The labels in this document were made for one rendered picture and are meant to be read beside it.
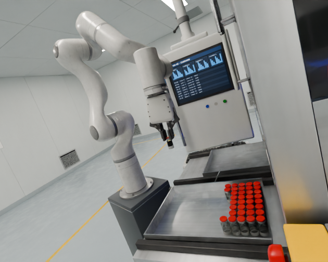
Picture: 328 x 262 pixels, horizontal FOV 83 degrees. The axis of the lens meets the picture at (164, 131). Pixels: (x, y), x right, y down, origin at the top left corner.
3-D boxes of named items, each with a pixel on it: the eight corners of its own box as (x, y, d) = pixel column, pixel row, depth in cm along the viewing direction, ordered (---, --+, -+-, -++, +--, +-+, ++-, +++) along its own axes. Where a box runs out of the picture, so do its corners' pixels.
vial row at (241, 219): (248, 194, 63) (245, 182, 62) (250, 236, 47) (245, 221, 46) (241, 194, 64) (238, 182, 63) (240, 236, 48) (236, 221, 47)
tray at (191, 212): (263, 186, 64) (261, 178, 64) (274, 252, 41) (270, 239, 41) (175, 193, 79) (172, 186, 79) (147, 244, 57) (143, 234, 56)
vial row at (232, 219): (241, 194, 64) (238, 182, 63) (240, 236, 48) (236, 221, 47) (235, 195, 65) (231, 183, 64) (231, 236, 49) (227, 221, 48)
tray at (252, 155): (283, 144, 89) (281, 138, 89) (297, 171, 66) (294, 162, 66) (213, 155, 104) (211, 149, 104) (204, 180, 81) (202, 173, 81)
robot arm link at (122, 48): (122, 47, 86) (169, 83, 77) (91, 44, 74) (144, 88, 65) (127, 26, 81) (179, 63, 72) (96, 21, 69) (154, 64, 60)
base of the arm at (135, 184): (114, 195, 102) (101, 165, 99) (140, 177, 114) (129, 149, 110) (131, 202, 87) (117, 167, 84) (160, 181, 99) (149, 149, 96)
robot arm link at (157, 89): (169, 82, 70) (172, 90, 70) (149, 89, 74) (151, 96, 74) (161, 83, 62) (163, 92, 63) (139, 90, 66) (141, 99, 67)
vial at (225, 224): (231, 229, 51) (227, 215, 50) (231, 236, 49) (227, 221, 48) (224, 229, 52) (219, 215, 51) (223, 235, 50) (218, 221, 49)
